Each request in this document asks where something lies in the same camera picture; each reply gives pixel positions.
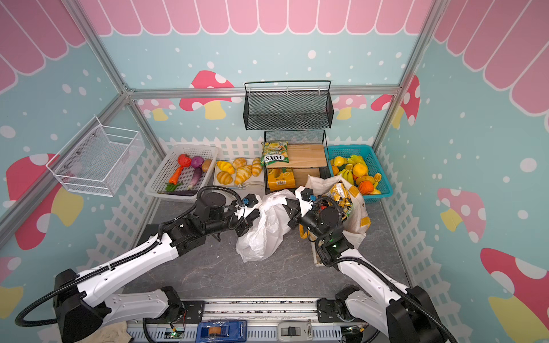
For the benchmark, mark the white wire wall basket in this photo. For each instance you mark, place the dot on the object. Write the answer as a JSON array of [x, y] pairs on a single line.
[[97, 160]]

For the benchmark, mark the toy orange fruit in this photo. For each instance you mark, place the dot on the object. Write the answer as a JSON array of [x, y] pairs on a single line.
[[366, 187]]

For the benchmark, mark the toy bread roll middle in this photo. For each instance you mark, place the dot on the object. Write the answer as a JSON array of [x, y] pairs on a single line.
[[239, 162]]

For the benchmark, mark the toy striped bread loaf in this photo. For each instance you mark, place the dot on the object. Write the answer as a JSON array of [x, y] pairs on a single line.
[[242, 175]]

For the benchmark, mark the grey device on rail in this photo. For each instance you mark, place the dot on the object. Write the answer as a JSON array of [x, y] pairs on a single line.
[[294, 331]]

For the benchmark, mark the purple toy eggplant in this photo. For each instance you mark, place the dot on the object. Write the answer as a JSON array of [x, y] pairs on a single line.
[[196, 177]]

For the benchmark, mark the toy croissant front left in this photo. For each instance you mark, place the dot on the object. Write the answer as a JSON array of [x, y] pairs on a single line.
[[224, 178]]

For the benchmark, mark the yellow black snack bag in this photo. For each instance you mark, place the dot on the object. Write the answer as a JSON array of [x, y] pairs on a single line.
[[342, 196]]

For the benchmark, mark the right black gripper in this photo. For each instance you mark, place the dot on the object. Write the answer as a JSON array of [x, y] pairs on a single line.
[[298, 213]]

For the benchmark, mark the cream canvas tote bag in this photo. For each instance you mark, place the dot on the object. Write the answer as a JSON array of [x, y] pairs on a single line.
[[355, 224]]

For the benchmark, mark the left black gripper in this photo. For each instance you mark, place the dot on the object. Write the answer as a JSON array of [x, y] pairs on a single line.
[[245, 224]]

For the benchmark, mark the white cutting board tray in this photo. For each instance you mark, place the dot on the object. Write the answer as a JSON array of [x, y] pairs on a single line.
[[253, 185]]

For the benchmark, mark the green Fox's candy bag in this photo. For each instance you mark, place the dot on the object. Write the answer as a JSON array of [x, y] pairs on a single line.
[[275, 151]]

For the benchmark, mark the toy bread right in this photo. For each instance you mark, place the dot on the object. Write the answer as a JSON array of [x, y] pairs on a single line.
[[256, 167]]

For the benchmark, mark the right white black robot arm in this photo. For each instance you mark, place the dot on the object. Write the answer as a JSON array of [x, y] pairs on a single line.
[[401, 313]]

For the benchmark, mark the black wire wooden shelf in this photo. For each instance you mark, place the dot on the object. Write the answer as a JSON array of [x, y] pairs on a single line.
[[306, 149]]

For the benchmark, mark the white plastic vegetable basket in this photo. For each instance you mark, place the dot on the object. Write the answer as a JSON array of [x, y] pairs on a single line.
[[159, 187]]

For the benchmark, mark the beige cloth rag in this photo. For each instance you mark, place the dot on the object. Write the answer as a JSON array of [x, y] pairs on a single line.
[[113, 333]]

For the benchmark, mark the yellow snack packet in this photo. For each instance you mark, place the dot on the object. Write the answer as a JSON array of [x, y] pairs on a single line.
[[280, 179]]

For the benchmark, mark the black mesh wall basket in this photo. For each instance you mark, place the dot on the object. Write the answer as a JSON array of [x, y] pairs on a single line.
[[288, 105]]

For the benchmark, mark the teal plastic fruit basket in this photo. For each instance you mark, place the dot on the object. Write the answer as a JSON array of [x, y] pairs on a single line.
[[341, 155]]

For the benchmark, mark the purple toy onion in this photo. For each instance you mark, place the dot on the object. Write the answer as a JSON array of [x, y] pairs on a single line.
[[197, 162]]

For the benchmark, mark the toy banana bunch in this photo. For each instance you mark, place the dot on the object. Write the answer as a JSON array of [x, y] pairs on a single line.
[[347, 174]]

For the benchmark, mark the toy yellow lemon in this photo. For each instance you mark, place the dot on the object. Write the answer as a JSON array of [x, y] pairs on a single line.
[[360, 170]]

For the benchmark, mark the toy croissant back left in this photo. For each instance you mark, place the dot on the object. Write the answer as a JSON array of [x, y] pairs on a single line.
[[226, 167]]

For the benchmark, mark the brown toy potato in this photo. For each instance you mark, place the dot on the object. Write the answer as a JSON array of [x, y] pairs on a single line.
[[206, 165]]

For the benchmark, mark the red toy tomato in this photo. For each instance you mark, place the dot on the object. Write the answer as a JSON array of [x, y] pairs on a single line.
[[184, 161]]

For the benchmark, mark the toy croissant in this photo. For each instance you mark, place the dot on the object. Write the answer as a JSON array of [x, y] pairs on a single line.
[[224, 178], [226, 167]]

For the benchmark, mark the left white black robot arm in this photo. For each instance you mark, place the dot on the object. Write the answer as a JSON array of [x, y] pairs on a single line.
[[83, 303]]

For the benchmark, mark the orange toy carrot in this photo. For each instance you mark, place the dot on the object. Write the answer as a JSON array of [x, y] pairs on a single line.
[[174, 179]]

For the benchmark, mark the white plastic grocery bag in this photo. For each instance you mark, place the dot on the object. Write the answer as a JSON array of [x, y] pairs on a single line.
[[268, 230]]

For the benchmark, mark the blue device on rail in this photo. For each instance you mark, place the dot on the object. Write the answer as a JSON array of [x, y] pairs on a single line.
[[222, 332]]

